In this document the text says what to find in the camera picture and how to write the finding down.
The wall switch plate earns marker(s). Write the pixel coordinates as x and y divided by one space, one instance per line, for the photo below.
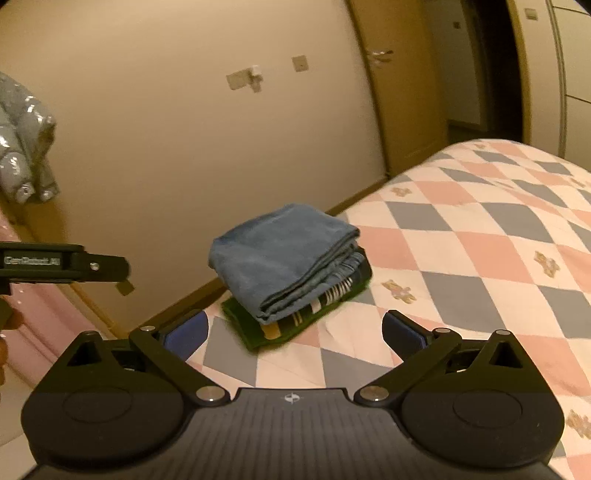
300 63

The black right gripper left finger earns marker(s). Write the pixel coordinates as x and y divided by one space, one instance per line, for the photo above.
167 349

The person's left hand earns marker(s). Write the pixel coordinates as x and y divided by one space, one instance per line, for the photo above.
11 319

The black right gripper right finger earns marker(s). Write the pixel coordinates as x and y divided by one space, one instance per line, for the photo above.
421 351

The wall socket with plug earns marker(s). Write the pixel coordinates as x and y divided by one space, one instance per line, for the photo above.
251 77

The wooden door with handle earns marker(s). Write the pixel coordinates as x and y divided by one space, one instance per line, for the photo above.
400 56

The white wardrobe with panel doors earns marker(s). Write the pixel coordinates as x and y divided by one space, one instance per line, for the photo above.
553 45

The blue denim jeans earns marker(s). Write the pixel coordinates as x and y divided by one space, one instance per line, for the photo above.
279 262

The grey quilted jacket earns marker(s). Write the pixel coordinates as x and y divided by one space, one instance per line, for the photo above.
27 135

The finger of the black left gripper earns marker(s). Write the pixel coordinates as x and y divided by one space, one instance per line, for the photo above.
108 269

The green striped folded garment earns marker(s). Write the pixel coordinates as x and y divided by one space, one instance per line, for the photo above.
255 335

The pink grey checkered bed sheet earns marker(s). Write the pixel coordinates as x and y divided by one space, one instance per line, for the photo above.
484 235

